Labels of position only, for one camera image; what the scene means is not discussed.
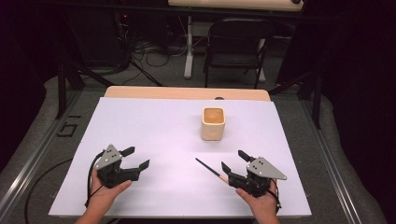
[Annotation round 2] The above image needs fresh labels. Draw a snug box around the aluminium rail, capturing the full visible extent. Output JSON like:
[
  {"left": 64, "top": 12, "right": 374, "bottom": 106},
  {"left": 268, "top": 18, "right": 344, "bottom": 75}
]
[
  {"left": 0, "top": 90, "right": 82, "bottom": 217},
  {"left": 301, "top": 98, "right": 363, "bottom": 224}
]

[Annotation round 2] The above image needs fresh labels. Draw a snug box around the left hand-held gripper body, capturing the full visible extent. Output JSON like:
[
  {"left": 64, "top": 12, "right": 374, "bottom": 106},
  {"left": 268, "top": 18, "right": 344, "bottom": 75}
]
[{"left": 94, "top": 144, "right": 141, "bottom": 189}]

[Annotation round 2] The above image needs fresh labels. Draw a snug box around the black cable on floor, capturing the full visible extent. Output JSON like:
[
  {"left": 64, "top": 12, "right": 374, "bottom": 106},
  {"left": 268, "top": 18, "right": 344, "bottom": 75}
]
[{"left": 23, "top": 158, "right": 75, "bottom": 224}]

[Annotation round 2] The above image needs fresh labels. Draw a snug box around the white desk leg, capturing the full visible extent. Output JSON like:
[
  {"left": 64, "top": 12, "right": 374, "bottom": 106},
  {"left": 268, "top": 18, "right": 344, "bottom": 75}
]
[{"left": 183, "top": 14, "right": 194, "bottom": 79}]

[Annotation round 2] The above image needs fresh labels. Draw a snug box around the wooden table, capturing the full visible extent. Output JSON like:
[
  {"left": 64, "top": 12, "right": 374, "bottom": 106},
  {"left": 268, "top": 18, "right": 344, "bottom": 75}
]
[{"left": 104, "top": 85, "right": 272, "bottom": 103}]

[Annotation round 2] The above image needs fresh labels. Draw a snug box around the black computer tower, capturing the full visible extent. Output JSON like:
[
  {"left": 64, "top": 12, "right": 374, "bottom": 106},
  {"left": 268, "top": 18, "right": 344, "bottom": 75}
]
[{"left": 113, "top": 11, "right": 134, "bottom": 71}]

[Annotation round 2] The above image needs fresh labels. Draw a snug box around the person's right hand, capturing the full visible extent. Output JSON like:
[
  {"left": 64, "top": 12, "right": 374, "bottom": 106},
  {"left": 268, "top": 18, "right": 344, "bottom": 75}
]
[{"left": 234, "top": 181, "right": 280, "bottom": 219}]

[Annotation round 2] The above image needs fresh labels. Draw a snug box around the beige square cup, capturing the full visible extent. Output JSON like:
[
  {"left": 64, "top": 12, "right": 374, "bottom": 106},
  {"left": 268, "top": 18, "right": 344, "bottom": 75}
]
[{"left": 200, "top": 106, "right": 227, "bottom": 142}]

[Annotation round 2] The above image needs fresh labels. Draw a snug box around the black paintbrush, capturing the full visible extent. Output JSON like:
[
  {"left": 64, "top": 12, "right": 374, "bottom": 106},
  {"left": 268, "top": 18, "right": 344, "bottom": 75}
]
[{"left": 194, "top": 157, "right": 231, "bottom": 184}]

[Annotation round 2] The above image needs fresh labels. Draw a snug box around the right hand-held gripper black cable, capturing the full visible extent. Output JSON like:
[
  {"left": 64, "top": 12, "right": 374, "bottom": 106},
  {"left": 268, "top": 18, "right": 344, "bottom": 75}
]
[{"left": 266, "top": 178, "right": 282, "bottom": 214}]

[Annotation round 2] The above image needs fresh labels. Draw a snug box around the black metal stand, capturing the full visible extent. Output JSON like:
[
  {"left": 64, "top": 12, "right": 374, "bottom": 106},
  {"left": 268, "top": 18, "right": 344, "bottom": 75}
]
[
  {"left": 268, "top": 70, "right": 323, "bottom": 131},
  {"left": 55, "top": 57, "right": 115, "bottom": 120}
]

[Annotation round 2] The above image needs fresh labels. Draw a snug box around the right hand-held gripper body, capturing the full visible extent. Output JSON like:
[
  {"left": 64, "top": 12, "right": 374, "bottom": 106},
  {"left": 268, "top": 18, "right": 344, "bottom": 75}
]
[{"left": 228, "top": 156, "right": 288, "bottom": 198}]

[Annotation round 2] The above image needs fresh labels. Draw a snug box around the bundle of floor cables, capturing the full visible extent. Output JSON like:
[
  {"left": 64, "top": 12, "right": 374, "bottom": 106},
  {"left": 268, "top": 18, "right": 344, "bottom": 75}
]
[{"left": 129, "top": 15, "right": 190, "bottom": 88}]

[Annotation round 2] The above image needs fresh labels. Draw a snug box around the left hand-held gripper black cable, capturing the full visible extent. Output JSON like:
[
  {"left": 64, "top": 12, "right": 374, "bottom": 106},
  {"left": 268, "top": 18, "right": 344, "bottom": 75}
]
[{"left": 84, "top": 151, "right": 105, "bottom": 208}]

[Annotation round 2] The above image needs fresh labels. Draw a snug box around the black folding chair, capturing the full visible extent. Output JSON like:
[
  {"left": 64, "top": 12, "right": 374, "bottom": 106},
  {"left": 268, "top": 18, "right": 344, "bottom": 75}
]
[{"left": 203, "top": 17, "right": 276, "bottom": 90}]

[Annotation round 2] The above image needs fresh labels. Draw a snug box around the hand-held gripper black cable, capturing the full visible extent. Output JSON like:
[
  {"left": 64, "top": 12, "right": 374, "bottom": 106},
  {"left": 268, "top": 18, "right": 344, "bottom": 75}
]
[
  {"left": 266, "top": 178, "right": 282, "bottom": 214},
  {"left": 84, "top": 151, "right": 105, "bottom": 208}
]

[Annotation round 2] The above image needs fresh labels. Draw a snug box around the person's left hand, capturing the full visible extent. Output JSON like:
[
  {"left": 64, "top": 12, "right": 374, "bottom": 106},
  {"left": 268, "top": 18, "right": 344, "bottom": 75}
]
[{"left": 86, "top": 176, "right": 134, "bottom": 215}]

